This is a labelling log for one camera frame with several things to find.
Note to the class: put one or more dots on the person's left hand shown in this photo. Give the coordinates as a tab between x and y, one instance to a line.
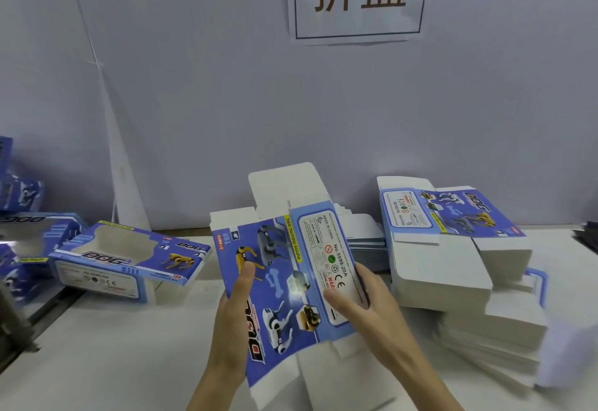
234	327

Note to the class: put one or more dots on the black object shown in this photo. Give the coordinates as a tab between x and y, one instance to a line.
590	238

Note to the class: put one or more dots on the person's left forearm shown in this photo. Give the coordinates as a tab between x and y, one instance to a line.
220	392

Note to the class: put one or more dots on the white paper wall sign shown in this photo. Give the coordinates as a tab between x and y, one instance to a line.
360	25

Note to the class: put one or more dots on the stack of boxes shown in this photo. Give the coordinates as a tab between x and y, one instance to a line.
364	233
439	266

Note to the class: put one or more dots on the person's right forearm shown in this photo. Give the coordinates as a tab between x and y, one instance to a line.
425	383

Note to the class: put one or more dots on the blue dog-print cardboard box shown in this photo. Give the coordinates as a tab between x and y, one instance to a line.
280	275
93	275

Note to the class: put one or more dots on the white folded paper sheet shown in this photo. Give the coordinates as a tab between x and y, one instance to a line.
570	355

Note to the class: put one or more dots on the pile of blue boxes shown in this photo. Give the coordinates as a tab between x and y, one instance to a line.
37	228

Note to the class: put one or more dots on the person's right hand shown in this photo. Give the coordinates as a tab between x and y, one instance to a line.
383	327

